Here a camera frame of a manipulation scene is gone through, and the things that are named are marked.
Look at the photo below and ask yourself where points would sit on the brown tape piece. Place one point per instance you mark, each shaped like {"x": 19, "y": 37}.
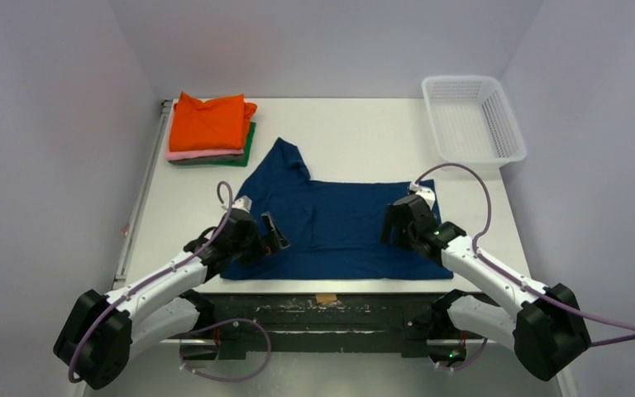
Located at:
{"x": 326, "y": 299}

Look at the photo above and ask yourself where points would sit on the navy blue t-shirt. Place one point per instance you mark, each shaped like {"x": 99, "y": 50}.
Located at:
{"x": 333, "y": 228}

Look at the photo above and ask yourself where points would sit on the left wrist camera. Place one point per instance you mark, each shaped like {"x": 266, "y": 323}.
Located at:
{"x": 243, "y": 203}

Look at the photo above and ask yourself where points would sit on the orange folded t-shirt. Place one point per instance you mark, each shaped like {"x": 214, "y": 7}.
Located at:
{"x": 220, "y": 123}

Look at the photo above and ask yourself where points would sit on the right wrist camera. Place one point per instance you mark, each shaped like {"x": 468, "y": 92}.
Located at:
{"x": 425, "y": 193}

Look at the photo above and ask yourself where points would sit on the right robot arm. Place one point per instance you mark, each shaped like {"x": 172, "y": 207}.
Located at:
{"x": 536, "y": 322}

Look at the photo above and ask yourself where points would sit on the pink folded t-shirt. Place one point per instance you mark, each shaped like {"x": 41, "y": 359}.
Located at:
{"x": 203, "y": 154}

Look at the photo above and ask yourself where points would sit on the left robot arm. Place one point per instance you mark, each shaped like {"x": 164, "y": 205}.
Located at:
{"x": 104, "y": 331}

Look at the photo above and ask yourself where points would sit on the aluminium table frame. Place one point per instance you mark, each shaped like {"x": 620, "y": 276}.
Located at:
{"x": 341, "y": 139}

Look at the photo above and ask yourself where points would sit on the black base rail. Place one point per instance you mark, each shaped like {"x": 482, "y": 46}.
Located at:
{"x": 412, "y": 325}

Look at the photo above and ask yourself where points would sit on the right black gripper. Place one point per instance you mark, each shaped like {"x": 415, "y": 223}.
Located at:
{"x": 401, "y": 220}

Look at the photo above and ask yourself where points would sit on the green folded t-shirt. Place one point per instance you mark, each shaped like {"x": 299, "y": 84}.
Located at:
{"x": 249, "y": 142}

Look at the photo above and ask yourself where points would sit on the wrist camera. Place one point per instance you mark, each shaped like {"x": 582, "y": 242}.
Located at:
{"x": 243, "y": 203}
{"x": 425, "y": 193}

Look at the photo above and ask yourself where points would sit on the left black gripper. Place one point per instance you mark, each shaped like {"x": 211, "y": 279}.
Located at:
{"x": 263, "y": 249}

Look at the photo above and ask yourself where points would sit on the white plastic basket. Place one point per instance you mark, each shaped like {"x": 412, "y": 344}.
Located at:
{"x": 472, "y": 121}

